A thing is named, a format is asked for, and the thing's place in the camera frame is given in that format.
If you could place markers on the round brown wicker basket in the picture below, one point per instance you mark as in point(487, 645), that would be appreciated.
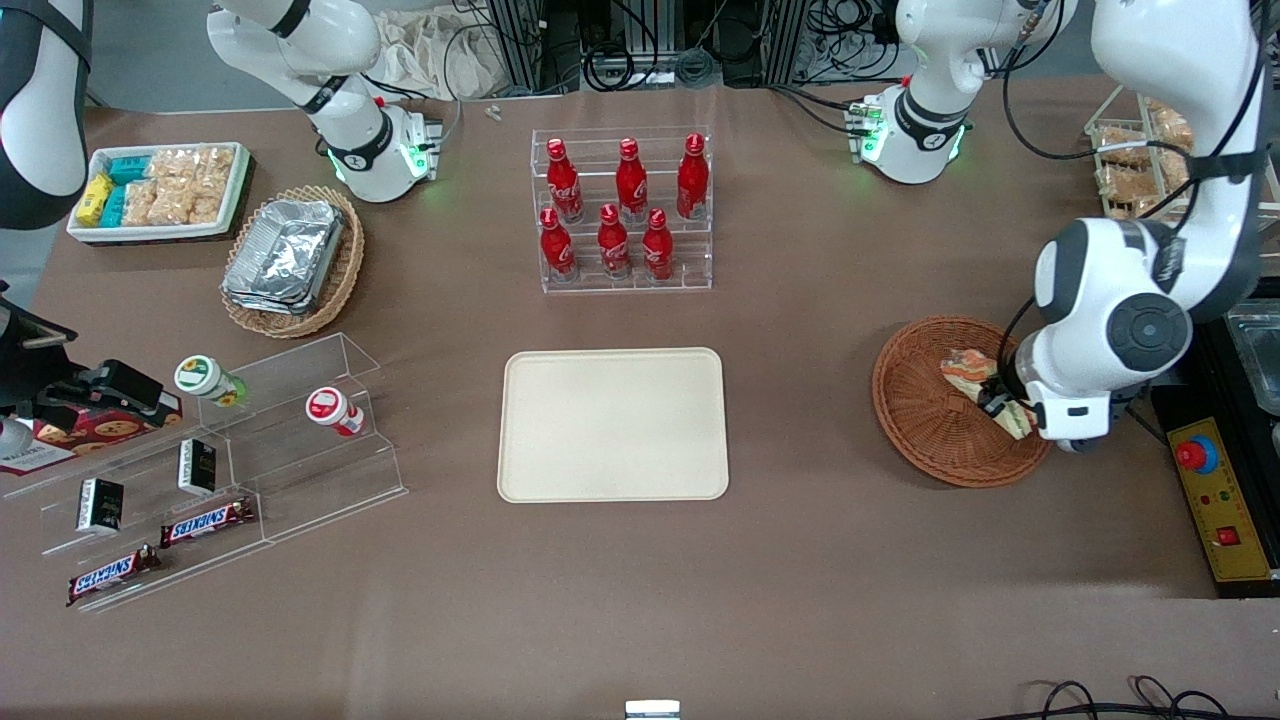
point(920, 420)

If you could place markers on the clear acrylic stepped shelf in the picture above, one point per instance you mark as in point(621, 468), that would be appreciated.
point(300, 470)

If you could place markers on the red lid drink bottle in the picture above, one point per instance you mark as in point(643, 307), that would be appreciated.
point(328, 407)

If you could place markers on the Snickers chocolate bar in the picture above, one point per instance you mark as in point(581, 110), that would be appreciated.
point(205, 522)
point(108, 573)

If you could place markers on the triangular sandwich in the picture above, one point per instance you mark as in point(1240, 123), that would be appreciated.
point(965, 365)

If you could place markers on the cream plastic tray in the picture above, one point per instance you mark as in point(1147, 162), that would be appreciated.
point(600, 425)

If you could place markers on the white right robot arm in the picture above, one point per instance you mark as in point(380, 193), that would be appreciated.
point(300, 40)

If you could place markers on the white rectangular snack bin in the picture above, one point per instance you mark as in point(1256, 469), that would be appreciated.
point(150, 233)

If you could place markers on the clear bag of fried snacks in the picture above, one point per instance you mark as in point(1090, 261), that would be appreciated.
point(172, 203)
point(173, 165)
point(140, 203)
point(215, 168)
point(207, 207)

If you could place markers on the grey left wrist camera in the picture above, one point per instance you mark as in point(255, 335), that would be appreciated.
point(1075, 445)

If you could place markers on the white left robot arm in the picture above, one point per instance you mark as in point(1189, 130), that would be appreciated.
point(930, 60)

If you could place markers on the red cookie box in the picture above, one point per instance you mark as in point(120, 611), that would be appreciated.
point(110, 432)

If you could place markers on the steel pan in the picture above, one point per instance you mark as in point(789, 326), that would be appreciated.
point(1260, 350)

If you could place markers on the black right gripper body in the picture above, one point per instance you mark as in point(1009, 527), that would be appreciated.
point(22, 362)

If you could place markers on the small black box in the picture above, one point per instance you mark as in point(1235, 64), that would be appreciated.
point(197, 467)
point(100, 505)

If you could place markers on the aluminium frame post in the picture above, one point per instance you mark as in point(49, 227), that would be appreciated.
point(790, 40)
point(520, 40)

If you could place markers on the beige crumpled cloth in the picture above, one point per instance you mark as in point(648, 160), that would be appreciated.
point(430, 60)

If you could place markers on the yellow emergency stop panel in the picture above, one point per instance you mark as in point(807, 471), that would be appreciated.
point(1230, 500)

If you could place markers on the oval light wicker basket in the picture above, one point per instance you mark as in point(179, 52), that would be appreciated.
point(337, 298)

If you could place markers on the teal snack pack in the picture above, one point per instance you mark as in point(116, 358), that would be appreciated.
point(128, 168)
point(113, 207)

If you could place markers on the yellow snack pack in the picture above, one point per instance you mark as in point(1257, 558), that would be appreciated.
point(93, 200)

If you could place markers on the green lid drink bottle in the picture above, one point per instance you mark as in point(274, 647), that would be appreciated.
point(200, 377)

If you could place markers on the stacked aluminium foil trays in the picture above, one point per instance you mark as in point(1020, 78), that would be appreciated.
point(285, 255)

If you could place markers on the red cola bottle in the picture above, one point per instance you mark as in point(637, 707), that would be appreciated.
point(563, 185)
point(657, 248)
point(630, 185)
point(613, 243)
point(692, 180)
point(556, 248)

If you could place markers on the black countertop appliance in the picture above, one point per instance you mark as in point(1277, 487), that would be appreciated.
point(1215, 380)

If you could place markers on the clear acrylic bottle rack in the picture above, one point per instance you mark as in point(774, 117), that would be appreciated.
point(700, 270)

